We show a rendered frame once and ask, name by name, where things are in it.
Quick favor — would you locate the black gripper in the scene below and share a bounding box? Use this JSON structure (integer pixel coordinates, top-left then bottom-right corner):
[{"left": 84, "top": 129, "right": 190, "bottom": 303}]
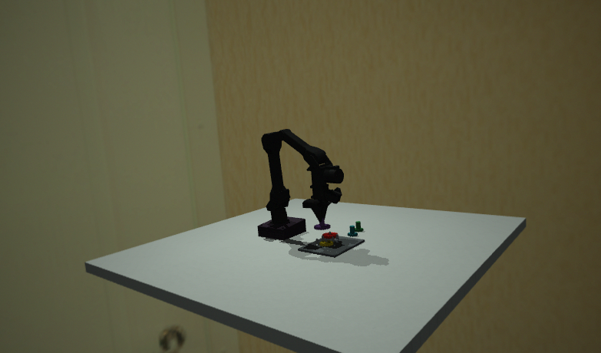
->
[{"left": 302, "top": 183, "right": 332, "bottom": 222}]

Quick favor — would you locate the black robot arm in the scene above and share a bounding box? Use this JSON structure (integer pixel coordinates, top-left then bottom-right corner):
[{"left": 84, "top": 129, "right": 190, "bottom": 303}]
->
[{"left": 261, "top": 129, "right": 344, "bottom": 225}]

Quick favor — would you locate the purple gear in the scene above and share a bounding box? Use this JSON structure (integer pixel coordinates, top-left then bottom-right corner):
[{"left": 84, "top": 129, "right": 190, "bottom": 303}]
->
[{"left": 314, "top": 218, "right": 331, "bottom": 230}]

